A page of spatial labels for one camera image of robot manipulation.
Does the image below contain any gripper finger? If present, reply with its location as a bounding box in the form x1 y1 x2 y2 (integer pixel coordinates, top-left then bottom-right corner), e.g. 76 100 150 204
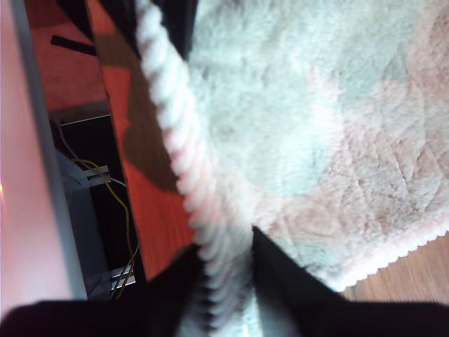
140 244 206 337
157 0 197 60
251 225 347 337

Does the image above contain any fluffy pink white tea towel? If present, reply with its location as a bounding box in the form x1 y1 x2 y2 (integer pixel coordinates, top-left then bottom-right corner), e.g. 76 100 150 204
135 0 449 337

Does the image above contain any black strip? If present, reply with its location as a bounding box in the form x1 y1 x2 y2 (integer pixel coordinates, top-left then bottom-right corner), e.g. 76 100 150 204
50 34 96 56

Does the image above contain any grey skirting board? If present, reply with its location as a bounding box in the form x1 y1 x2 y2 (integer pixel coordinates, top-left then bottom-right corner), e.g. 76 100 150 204
9 0 88 301

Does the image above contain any thin yellow cable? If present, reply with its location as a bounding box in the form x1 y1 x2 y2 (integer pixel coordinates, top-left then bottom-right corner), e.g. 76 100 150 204
72 159 136 300

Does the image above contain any grey metal table frame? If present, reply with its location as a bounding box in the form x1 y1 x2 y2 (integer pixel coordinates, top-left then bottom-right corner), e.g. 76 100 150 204
54 149 137 301

